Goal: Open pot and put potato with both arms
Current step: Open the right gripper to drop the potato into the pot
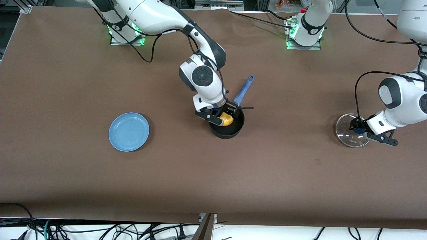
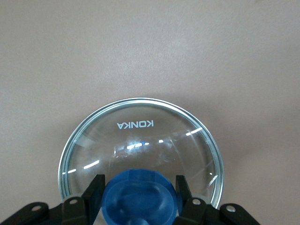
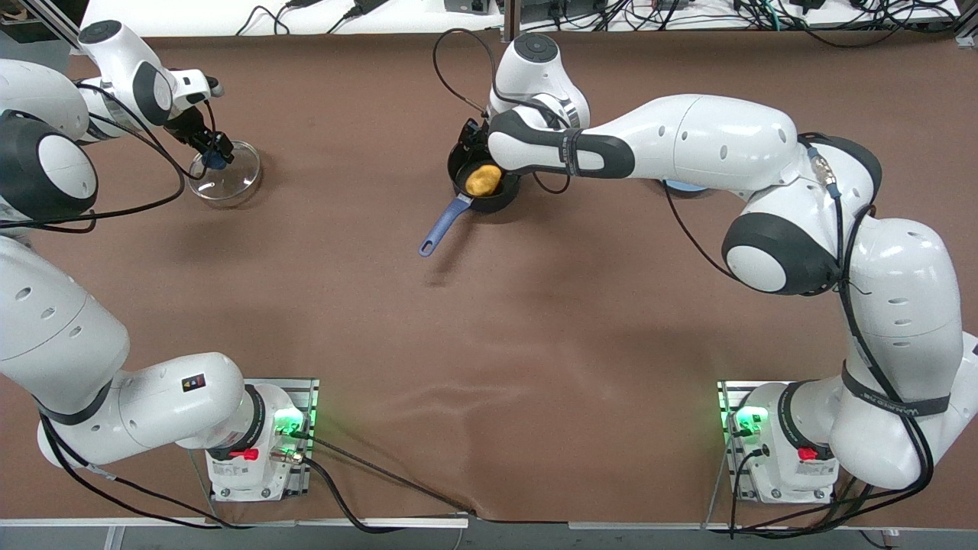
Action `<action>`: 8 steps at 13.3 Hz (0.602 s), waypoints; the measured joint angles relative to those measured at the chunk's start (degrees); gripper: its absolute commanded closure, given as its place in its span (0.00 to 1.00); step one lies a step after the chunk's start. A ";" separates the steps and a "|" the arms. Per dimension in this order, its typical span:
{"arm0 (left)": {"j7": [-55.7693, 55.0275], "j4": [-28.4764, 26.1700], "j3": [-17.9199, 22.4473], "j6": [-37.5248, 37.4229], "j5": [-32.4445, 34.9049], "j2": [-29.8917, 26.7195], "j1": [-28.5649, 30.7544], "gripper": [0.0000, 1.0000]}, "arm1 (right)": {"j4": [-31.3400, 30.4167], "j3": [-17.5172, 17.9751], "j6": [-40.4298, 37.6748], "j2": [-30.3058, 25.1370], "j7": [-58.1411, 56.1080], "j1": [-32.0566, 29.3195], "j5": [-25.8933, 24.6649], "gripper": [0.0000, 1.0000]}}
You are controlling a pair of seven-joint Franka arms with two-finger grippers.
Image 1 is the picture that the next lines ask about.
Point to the colourful background items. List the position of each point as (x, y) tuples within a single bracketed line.
[(283, 3)]

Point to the yellow potato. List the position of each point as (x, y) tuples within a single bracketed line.
[(228, 121)]

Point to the glass lid with blue knob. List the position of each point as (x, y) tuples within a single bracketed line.
[(345, 128)]

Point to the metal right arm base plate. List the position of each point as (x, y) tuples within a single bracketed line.
[(115, 42)]

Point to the blue round plate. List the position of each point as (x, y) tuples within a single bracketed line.
[(128, 131)]

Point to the black power plug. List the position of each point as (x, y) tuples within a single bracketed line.
[(181, 233)]

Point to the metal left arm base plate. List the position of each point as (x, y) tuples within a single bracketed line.
[(313, 48)]

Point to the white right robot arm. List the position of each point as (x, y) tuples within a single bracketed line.
[(150, 13)]

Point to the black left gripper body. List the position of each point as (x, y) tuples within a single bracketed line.
[(361, 125)]

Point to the aluminium frame post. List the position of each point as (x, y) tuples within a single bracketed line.
[(205, 230)]

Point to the black equipment rack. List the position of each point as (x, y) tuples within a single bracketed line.
[(217, 4)]

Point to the brown table cover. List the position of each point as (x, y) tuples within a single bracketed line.
[(213, 183)]

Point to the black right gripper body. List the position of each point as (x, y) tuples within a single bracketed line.
[(231, 110)]

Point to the aluminium corner bracket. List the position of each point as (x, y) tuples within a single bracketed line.
[(25, 8)]

